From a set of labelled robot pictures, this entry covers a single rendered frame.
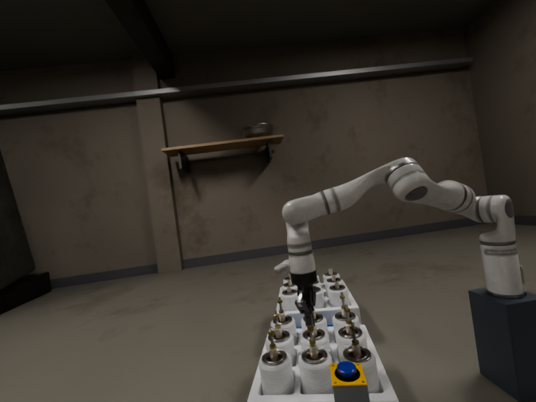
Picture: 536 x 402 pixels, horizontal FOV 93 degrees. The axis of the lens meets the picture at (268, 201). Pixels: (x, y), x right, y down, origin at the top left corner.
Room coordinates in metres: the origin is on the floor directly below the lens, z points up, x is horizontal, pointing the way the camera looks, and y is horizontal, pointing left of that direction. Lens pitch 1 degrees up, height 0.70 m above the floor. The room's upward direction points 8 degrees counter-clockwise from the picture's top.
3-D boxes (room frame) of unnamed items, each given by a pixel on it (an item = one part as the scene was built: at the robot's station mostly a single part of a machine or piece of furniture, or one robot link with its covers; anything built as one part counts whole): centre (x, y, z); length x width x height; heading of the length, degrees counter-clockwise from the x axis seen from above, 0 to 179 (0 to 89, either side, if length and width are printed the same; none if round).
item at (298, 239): (0.75, -0.07, 0.63); 0.09 x 0.07 x 0.15; 171
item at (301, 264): (0.75, -0.06, 0.53); 0.11 x 0.09 x 0.06; 63
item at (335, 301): (1.26, -0.28, 0.16); 0.10 x 0.10 x 0.18
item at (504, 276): (0.86, -0.74, 0.39); 0.09 x 0.09 x 0.17; 4
